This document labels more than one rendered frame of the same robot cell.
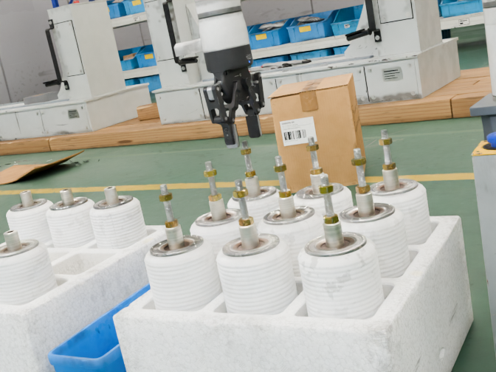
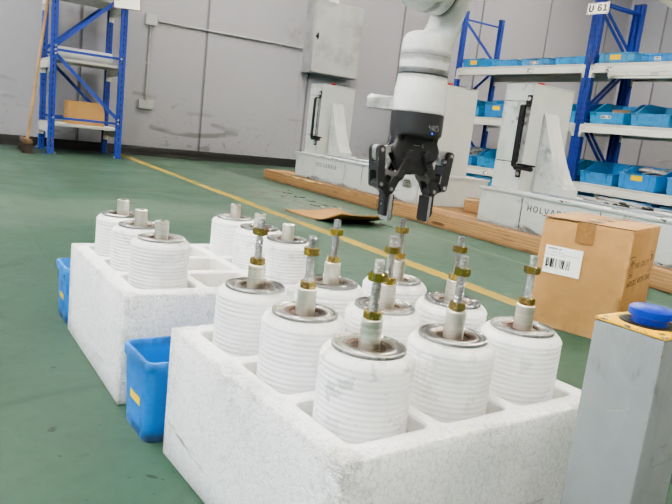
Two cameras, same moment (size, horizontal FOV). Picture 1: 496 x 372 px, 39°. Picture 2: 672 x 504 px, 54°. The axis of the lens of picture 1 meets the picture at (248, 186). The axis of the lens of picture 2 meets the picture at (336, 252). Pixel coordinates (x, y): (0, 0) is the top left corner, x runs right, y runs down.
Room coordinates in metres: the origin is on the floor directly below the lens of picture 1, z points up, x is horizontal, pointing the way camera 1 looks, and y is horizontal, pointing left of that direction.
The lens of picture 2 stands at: (0.21, -0.29, 0.46)
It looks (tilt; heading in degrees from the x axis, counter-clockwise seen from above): 10 degrees down; 23
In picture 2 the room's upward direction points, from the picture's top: 7 degrees clockwise
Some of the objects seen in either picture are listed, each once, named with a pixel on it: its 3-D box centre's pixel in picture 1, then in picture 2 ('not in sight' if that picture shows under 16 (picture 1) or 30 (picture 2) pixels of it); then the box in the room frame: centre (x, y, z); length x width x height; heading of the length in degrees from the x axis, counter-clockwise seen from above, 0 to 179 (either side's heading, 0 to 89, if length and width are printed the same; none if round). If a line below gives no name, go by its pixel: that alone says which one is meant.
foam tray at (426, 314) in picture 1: (307, 318); (368, 427); (0.97, -0.05, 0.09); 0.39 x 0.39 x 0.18; 59
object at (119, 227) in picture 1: (124, 248); (282, 287); (1.28, 0.25, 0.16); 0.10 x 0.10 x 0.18
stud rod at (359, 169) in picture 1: (361, 176); (459, 289); (0.91, -0.15, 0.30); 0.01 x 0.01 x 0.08
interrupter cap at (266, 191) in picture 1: (254, 194); (395, 279); (1.13, -0.01, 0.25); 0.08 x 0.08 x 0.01
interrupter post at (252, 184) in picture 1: (252, 187); (396, 270); (1.13, -0.01, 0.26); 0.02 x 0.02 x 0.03
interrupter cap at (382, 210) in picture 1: (367, 213); (452, 336); (0.91, -0.15, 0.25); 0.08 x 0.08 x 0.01
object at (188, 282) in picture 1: (190, 306); (248, 354); (0.93, 0.11, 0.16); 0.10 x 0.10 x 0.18
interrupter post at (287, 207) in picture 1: (287, 207); (386, 296); (0.97, -0.05, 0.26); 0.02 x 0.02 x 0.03
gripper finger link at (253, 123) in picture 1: (253, 126); (423, 208); (1.16, -0.03, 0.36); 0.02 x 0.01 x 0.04; 55
